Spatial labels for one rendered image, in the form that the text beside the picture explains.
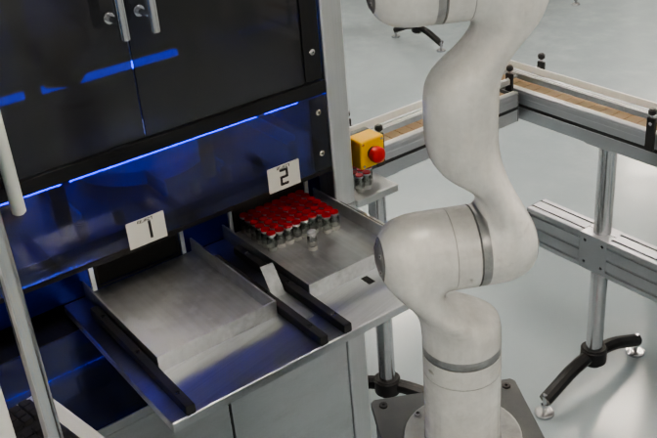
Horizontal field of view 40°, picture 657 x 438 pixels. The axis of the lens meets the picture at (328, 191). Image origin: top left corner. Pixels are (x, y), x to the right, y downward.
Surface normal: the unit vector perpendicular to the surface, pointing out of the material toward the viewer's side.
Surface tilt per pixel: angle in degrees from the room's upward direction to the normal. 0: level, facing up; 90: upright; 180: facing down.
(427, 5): 106
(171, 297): 0
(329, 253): 0
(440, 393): 90
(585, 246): 90
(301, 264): 0
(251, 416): 90
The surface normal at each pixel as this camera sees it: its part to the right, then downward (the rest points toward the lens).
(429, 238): 0.04, -0.36
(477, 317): 0.37, -0.64
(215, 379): -0.07, -0.88
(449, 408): -0.43, 0.44
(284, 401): 0.60, 0.32
